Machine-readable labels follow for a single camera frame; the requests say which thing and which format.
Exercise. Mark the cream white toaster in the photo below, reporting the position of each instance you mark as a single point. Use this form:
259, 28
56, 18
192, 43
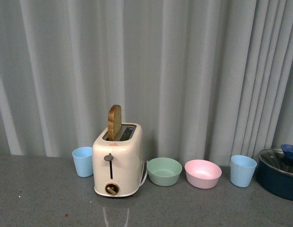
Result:
118, 165

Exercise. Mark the dark blue saucepan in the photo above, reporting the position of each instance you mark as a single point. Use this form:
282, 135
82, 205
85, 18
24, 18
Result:
277, 183

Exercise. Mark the brown toast slice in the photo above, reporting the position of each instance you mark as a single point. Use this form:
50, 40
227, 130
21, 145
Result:
114, 122

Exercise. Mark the pink plastic bowl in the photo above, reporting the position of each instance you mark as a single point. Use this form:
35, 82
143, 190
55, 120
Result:
202, 174

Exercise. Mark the light blue cup right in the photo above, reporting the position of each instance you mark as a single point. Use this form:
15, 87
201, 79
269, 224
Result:
242, 170

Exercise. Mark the grey curtain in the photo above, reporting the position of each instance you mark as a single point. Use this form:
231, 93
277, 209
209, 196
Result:
205, 79

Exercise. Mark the green plastic bowl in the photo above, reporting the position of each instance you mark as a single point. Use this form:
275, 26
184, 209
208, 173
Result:
164, 171

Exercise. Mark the glass pot lid blue knob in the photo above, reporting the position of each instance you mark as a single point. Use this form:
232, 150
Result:
280, 160

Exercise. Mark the light blue cup left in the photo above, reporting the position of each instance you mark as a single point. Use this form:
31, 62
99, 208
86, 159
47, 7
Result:
82, 158

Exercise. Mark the light blue cup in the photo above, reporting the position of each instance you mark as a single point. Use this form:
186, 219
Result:
242, 170
82, 158

